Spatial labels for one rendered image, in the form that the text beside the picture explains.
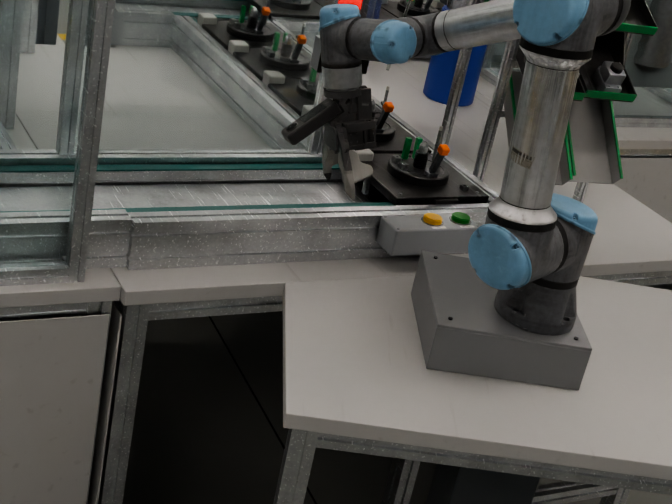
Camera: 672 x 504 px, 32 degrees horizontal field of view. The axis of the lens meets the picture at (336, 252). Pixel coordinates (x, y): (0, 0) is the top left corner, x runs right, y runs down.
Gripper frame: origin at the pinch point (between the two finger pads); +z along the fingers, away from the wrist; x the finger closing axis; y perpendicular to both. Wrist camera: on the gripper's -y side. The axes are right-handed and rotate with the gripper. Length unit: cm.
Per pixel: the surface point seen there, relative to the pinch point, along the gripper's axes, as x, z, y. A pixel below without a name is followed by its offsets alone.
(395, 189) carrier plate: 20.8, 8.1, 20.0
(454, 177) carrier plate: 29.4, 10.1, 37.7
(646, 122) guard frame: 107, 26, 138
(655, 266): 15, 34, 82
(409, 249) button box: 4.1, 15.9, 16.3
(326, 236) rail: 8.5, 11.9, 0.0
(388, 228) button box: 6.0, 11.4, 12.6
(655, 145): 96, 31, 134
